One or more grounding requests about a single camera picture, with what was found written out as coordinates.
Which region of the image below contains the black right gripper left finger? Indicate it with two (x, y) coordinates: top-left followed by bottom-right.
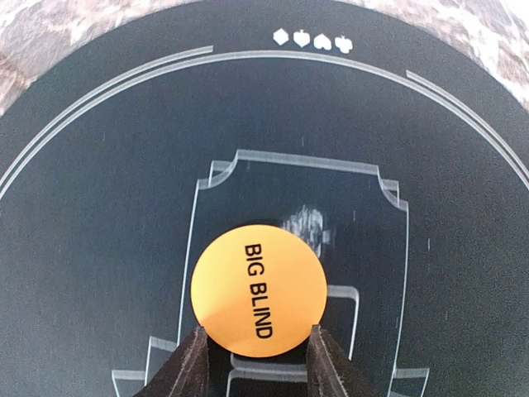
(135, 326), (209, 397)

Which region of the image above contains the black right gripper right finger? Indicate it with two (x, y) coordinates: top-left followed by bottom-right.
(306, 325), (372, 396)

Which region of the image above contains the orange big blind button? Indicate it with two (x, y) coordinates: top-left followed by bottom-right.
(190, 224), (327, 358)

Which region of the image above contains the round black poker mat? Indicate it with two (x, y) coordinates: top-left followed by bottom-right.
(1, 1), (528, 396)

